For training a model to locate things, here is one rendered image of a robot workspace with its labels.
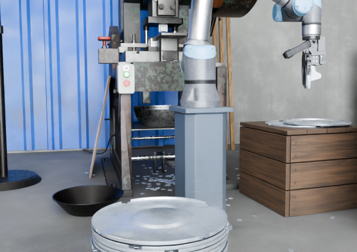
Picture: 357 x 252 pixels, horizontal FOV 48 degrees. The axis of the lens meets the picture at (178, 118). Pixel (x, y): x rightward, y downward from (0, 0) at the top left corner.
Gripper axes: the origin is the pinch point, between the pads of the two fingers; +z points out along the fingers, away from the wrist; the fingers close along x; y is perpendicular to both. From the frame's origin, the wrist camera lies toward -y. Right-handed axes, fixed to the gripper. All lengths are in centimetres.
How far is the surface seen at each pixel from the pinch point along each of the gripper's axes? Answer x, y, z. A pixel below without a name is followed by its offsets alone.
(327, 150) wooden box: -2.9, 8.6, 26.4
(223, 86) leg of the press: 31.2, -33.1, 0.0
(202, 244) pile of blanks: -97, -40, 29
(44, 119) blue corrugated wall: 134, -172, 25
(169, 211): -83, -47, 27
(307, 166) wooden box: -6.8, -0.3, 32.4
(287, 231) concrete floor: -26, -11, 52
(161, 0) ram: 40, -65, -45
